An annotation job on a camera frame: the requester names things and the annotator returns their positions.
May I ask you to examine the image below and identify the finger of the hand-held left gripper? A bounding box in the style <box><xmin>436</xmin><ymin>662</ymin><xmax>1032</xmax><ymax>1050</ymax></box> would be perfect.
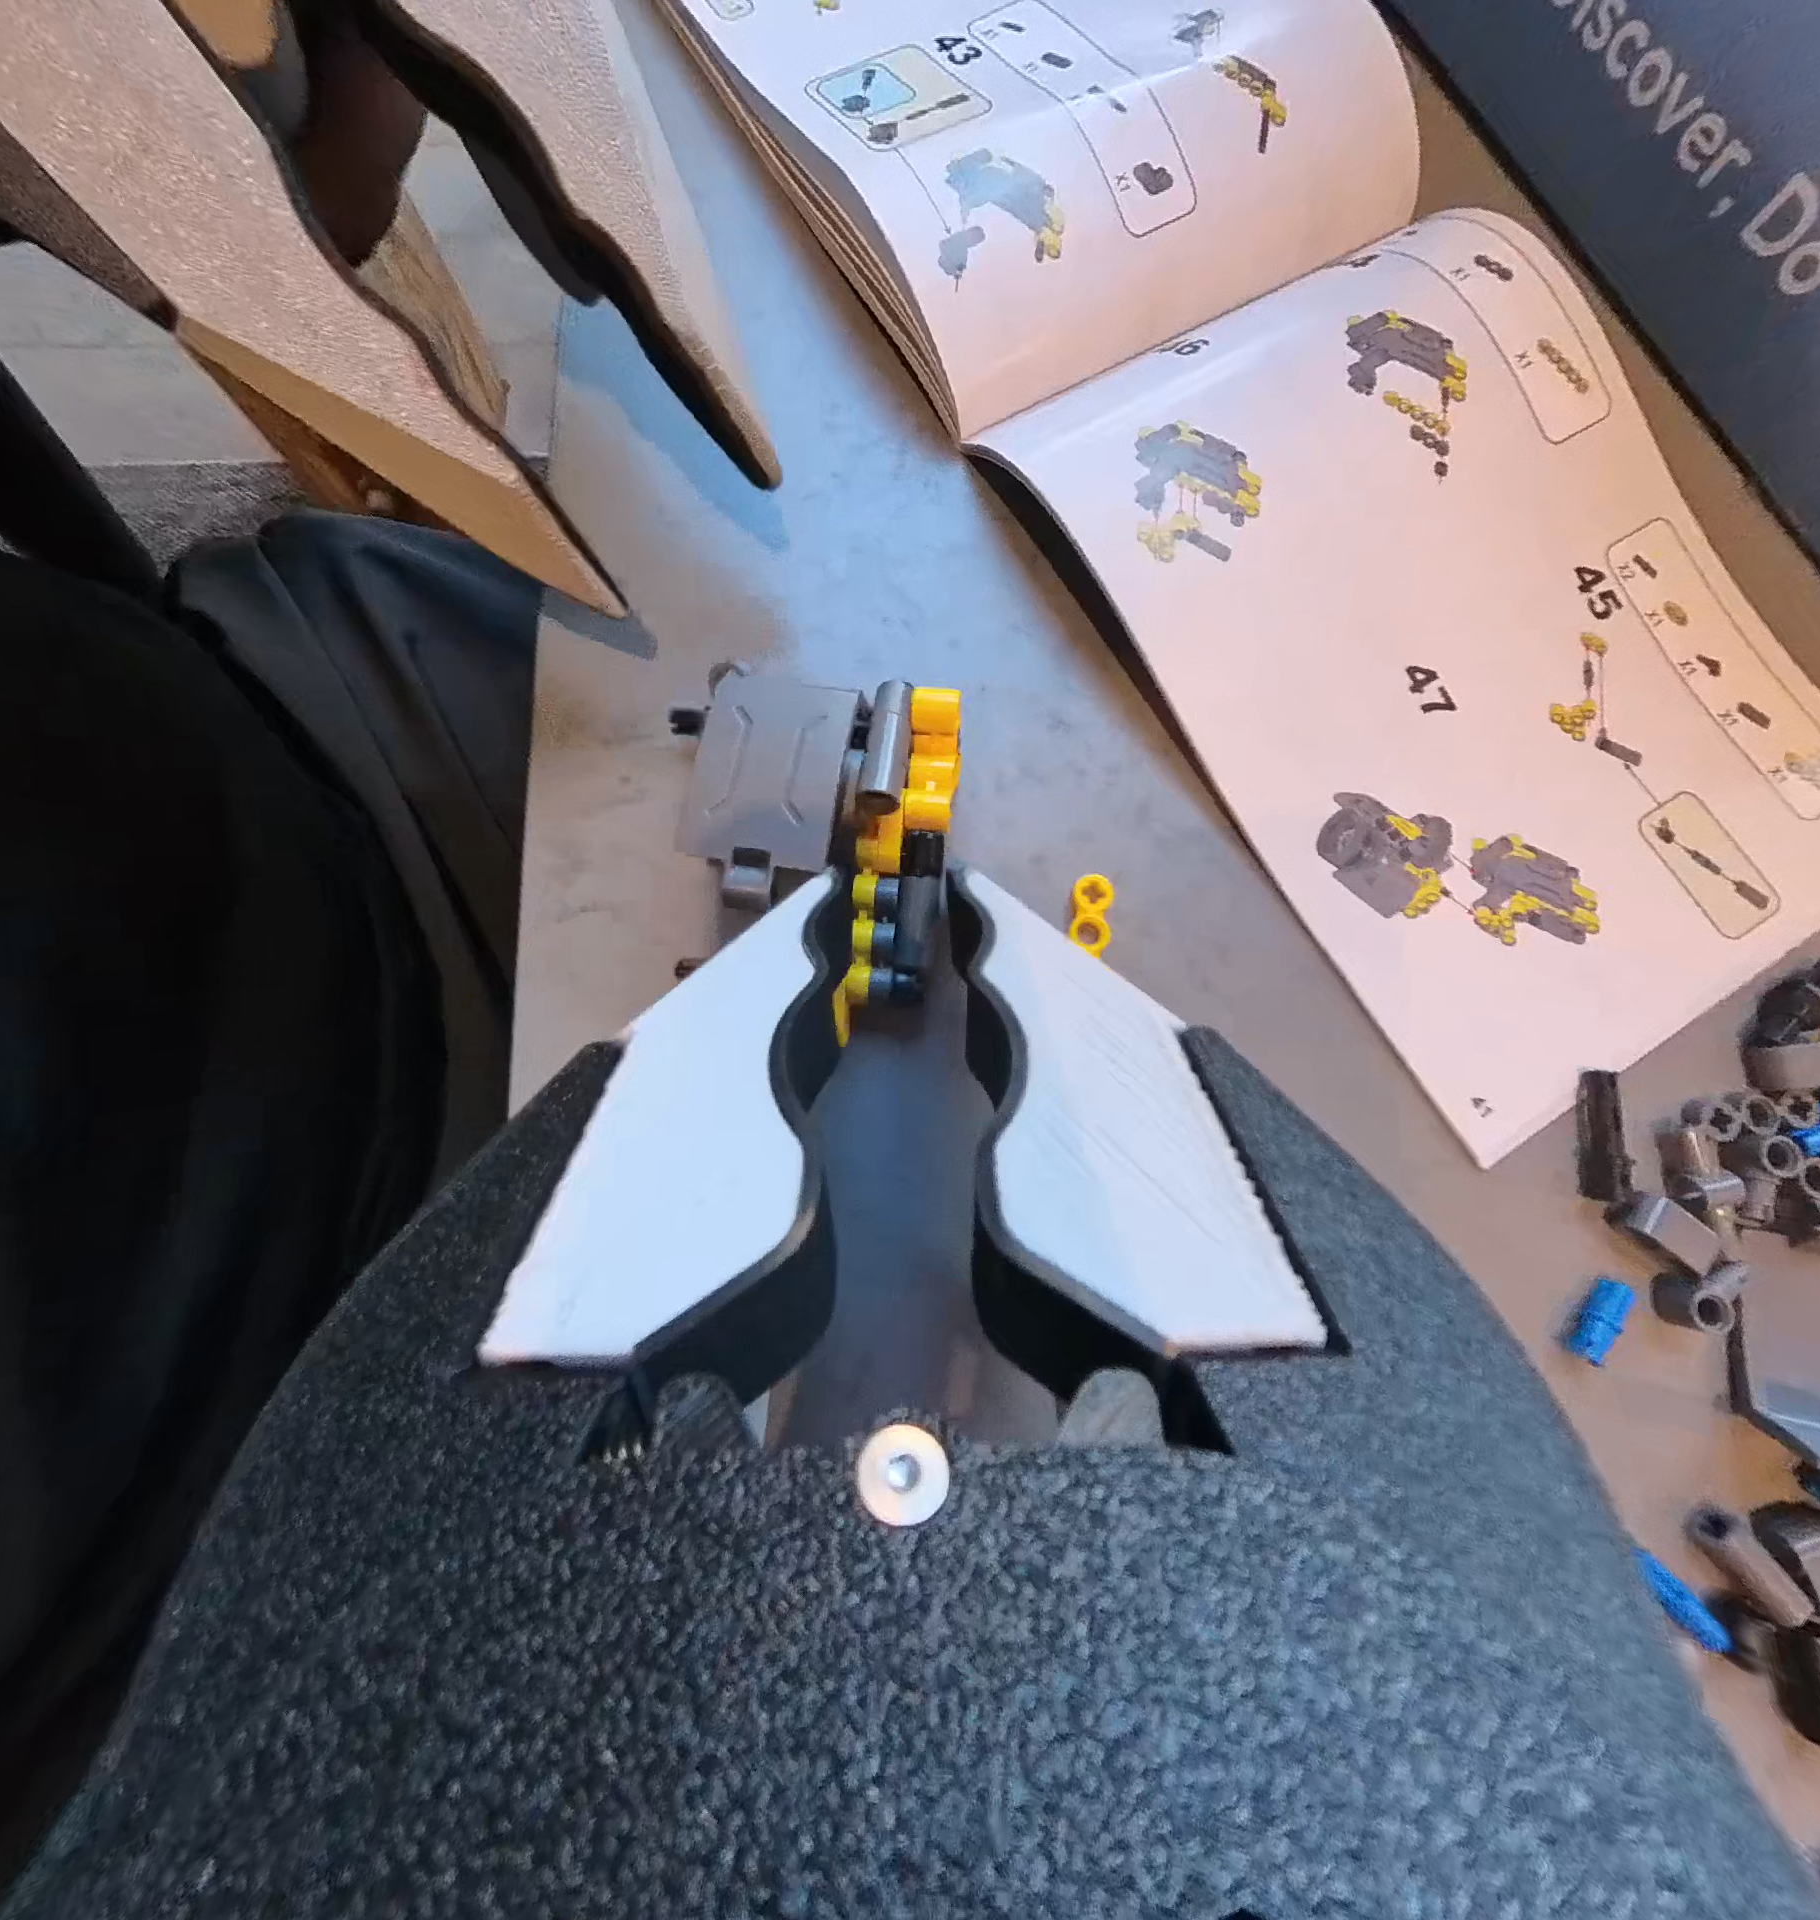
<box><xmin>369</xmin><ymin>0</ymin><xmax>784</xmax><ymax>487</ymax></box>
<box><xmin>0</xmin><ymin>0</ymin><xmax>630</xmax><ymax>620</ymax></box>

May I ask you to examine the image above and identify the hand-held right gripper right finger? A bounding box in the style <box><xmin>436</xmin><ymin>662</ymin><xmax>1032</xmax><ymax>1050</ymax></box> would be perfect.
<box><xmin>949</xmin><ymin>870</ymin><xmax>1336</xmax><ymax>1358</ymax></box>

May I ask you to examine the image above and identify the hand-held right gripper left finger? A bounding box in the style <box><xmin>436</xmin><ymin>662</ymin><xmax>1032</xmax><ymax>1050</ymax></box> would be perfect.
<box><xmin>482</xmin><ymin>870</ymin><xmax>863</xmax><ymax>1375</ymax></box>

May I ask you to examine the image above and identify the yellow perforated brick beam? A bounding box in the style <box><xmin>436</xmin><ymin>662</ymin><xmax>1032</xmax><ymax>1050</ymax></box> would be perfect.
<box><xmin>833</xmin><ymin>870</ymin><xmax>887</xmax><ymax>1045</ymax></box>

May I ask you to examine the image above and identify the grey and yellow brick assembly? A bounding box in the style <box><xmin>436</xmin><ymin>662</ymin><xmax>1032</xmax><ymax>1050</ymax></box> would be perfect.
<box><xmin>673</xmin><ymin>673</ymin><xmax>972</xmax><ymax>1050</ymax></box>

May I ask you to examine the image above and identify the instruction booklet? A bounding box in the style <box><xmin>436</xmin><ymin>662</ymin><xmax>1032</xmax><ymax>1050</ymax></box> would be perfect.
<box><xmin>655</xmin><ymin>0</ymin><xmax>1820</xmax><ymax>1167</ymax></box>

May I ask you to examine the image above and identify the grey desk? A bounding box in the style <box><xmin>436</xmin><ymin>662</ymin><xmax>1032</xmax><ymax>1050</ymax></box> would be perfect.
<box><xmin>506</xmin><ymin>0</ymin><xmax>1820</xmax><ymax>1920</ymax></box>

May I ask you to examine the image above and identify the person's black clothing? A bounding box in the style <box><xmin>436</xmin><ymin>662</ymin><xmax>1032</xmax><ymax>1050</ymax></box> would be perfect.
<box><xmin>0</xmin><ymin>301</ymin><xmax>552</xmax><ymax>1920</ymax></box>

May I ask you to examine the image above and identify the pile of small building bricks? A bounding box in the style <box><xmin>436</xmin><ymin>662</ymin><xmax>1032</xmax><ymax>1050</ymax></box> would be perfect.
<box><xmin>1573</xmin><ymin>954</ymin><xmax>1820</xmax><ymax>1773</ymax></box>

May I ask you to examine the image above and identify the blue axle peg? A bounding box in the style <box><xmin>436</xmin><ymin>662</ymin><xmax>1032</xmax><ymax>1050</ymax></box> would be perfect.
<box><xmin>1637</xmin><ymin>1553</ymin><xmax>1733</xmax><ymax>1654</ymax></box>

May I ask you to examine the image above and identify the grey cardboard box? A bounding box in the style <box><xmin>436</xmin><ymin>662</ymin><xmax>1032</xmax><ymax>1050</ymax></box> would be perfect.
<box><xmin>1386</xmin><ymin>0</ymin><xmax>1820</xmax><ymax>545</ymax></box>

